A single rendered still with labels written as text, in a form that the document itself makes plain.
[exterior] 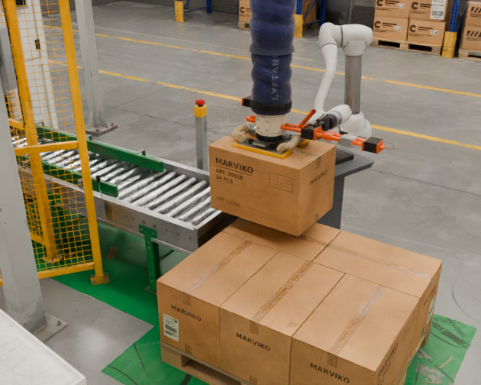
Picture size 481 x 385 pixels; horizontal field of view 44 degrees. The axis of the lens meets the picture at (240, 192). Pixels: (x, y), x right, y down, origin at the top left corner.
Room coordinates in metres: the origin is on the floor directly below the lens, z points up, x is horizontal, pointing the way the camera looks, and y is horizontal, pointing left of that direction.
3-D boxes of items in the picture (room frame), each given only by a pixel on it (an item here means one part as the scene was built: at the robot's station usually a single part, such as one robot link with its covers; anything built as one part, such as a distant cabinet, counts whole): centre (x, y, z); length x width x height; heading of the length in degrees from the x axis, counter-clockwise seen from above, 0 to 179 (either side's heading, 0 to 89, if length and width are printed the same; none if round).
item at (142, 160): (4.28, 1.20, 0.60); 1.60 x 0.10 x 0.09; 57
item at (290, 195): (3.07, -0.18, 0.87); 0.60 x 0.40 x 0.40; 55
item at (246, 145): (3.00, -0.12, 1.09); 0.34 x 0.10 x 0.05; 56
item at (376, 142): (2.73, -0.66, 1.21); 0.08 x 0.07 x 0.05; 56
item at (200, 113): (3.96, 0.28, 0.50); 0.07 x 0.07 x 1.00; 57
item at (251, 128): (3.08, -0.17, 1.13); 0.34 x 0.25 x 0.06; 56
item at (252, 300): (2.61, -0.33, 0.34); 1.20 x 1.00 x 0.40; 57
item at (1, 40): (2.86, 1.19, 1.62); 0.20 x 0.05 x 0.30; 57
